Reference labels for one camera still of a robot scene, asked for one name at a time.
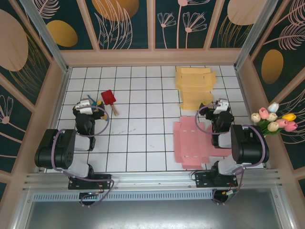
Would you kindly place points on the yellow paper box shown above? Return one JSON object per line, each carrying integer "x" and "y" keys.
{"x": 193, "y": 78}

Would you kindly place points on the pink paper box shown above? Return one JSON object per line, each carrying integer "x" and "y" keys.
{"x": 188, "y": 138}

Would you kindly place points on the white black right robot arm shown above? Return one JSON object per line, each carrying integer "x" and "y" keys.
{"x": 224, "y": 140}

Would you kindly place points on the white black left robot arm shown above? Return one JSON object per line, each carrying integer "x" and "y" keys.
{"x": 81, "y": 143}

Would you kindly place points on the teal toy rake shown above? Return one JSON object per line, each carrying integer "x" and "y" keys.
{"x": 91, "y": 98}

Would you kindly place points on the red toy shovel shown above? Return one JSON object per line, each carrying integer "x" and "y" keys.
{"x": 108, "y": 97}

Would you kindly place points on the artificial tulip bouquet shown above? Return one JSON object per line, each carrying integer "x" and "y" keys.
{"x": 271, "y": 119}

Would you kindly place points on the grey metal sheet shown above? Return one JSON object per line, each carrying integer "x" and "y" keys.
{"x": 152, "y": 214}

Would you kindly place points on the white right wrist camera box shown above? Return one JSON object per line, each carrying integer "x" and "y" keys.
{"x": 219, "y": 107}

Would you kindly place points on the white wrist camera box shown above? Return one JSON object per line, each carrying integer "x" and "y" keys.
{"x": 219, "y": 107}
{"x": 84, "y": 107}

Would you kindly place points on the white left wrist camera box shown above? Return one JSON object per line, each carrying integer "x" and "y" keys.
{"x": 84, "y": 107}

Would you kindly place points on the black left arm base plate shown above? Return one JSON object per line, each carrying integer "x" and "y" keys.
{"x": 102, "y": 179}

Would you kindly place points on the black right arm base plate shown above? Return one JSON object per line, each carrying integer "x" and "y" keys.
{"x": 202, "y": 179}

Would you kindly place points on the aluminium frame post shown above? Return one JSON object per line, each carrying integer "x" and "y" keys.
{"x": 47, "y": 35}
{"x": 255, "y": 31}

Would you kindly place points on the aluminium mounting rail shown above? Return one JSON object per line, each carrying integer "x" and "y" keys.
{"x": 152, "y": 179}

